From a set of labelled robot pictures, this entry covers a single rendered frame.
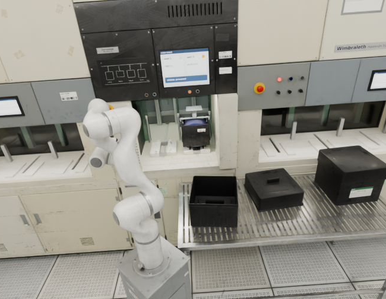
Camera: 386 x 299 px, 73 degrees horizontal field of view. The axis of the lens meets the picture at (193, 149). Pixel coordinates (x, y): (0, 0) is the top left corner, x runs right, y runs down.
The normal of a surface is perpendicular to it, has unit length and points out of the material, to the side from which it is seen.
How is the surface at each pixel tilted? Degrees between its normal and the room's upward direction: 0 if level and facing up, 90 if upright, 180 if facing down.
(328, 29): 90
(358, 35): 90
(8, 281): 0
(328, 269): 0
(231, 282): 0
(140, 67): 90
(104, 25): 90
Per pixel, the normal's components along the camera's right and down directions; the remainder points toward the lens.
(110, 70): 0.04, 0.47
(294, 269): -0.07, -0.88
